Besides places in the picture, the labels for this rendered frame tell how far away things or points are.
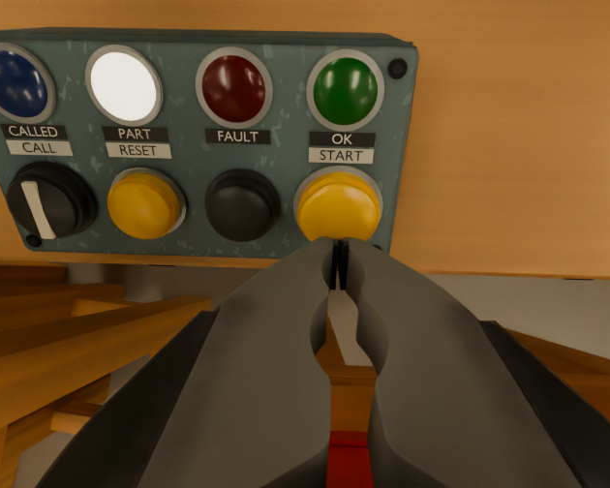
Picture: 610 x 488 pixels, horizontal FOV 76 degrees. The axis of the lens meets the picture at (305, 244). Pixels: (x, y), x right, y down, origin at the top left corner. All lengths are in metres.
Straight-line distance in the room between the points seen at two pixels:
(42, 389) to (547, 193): 0.48
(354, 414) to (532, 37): 0.23
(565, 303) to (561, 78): 1.08
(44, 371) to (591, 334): 1.22
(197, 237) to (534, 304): 1.12
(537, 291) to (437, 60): 1.06
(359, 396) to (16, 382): 0.33
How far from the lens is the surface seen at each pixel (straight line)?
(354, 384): 0.29
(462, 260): 0.18
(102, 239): 0.18
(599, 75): 0.23
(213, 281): 1.10
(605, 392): 0.35
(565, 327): 1.27
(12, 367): 0.46
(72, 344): 0.53
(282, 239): 0.15
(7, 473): 1.41
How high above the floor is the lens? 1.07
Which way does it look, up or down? 86 degrees down
